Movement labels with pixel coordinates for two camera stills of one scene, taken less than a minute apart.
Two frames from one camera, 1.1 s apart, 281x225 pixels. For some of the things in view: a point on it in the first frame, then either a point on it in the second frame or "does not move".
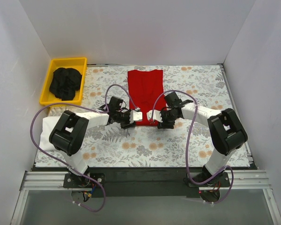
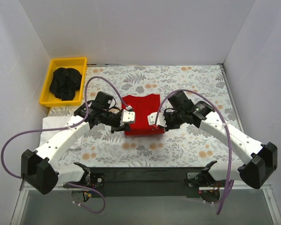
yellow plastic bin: (79, 64) does not move
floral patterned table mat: (190, 145) does not move
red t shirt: (144, 86) to (143, 106)
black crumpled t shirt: (65, 82) does not move
